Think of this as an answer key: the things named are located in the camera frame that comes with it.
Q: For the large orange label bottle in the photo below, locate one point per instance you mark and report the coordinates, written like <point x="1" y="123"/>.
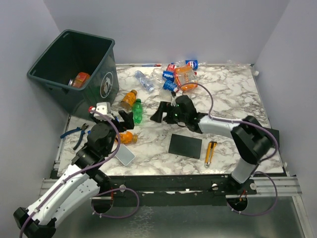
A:
<point x="80" y="79"/>

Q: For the dark green plastic bin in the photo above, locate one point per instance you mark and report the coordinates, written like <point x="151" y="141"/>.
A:
<point x="70" y="53"/>

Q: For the green plastic bottle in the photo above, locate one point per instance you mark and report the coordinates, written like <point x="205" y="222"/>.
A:
<point x="137" y="110"/>

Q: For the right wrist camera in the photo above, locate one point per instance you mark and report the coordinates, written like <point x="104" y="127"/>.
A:
<point x="173" y="102"/>

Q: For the pepsi bottle at back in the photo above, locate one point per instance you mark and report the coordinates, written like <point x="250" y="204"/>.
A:
<point x="193" y="63"/>

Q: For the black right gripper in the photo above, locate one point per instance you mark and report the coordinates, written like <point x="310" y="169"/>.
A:
<point x="164" y="106"/>

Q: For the big orange bottle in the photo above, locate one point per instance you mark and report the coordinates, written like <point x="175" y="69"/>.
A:
<point x="185" y="78"/>

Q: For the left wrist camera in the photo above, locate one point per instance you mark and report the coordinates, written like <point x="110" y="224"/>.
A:
<point x="101" y="109"/>

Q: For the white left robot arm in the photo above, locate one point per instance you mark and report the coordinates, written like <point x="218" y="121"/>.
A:
<point x="82" y="179"/>

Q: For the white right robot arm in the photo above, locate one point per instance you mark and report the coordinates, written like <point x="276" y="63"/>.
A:
<point x="252" y="140"/>

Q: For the black rectangular box centre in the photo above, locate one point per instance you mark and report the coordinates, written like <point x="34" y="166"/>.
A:
<point x="185" y="146"/>

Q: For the red label bottle at back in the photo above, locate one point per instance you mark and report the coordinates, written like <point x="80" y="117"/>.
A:
<point x="170" y="68"/>

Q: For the black box right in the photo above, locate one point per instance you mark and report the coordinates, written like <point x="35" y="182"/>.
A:
<point x="275" y="133"/>

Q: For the pepsi bottle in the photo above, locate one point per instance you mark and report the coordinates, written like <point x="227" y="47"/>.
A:
<point x="193" y="63"/>
<point x="162" y="75"/>

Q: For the white grey rectangular case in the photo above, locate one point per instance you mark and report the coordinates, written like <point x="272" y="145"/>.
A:
<point x="124" y="155"/>

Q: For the orange juice bottle lying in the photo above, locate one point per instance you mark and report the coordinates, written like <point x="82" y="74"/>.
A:
<point x="128" y="137"/>

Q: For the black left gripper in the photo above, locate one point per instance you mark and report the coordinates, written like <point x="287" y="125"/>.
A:
<point x="129" y="123"/>

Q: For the pepsi bottle upper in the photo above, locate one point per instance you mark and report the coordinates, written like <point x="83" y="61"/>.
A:
<point x="162" y="75"/>

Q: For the clear crushed water bottle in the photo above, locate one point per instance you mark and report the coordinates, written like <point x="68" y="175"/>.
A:
<point x="146" y="83"/>

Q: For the blue label bottle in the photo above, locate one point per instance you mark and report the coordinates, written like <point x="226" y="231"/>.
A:
<point x="170" y="86"/>

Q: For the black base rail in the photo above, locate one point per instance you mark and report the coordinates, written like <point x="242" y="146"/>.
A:
<point x="183" y="190"/>

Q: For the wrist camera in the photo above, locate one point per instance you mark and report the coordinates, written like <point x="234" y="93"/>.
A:
<point x="173" y="102"/>
<point x="101" y="109"/>

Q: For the yellow utility knife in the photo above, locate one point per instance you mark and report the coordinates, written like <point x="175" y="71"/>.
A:
<point x="209" y="154"/>

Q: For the small orange juice bottle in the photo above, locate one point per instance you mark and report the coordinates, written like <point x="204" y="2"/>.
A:
<point x="129" y="99"/>

